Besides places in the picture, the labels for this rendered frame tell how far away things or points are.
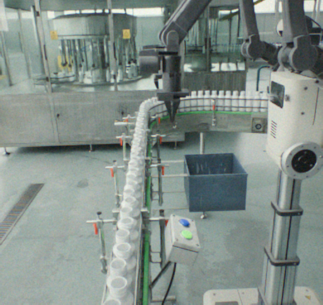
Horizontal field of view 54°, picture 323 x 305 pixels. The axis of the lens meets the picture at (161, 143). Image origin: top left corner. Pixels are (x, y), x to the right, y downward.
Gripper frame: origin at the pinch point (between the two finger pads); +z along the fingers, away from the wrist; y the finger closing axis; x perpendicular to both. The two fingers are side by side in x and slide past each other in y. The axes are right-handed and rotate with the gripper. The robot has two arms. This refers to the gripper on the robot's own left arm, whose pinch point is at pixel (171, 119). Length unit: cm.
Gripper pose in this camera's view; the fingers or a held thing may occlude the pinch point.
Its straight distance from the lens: 101.4
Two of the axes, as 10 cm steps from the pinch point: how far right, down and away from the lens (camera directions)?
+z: 0.1, 9.4, 3.3
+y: 10.0, -0.1, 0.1
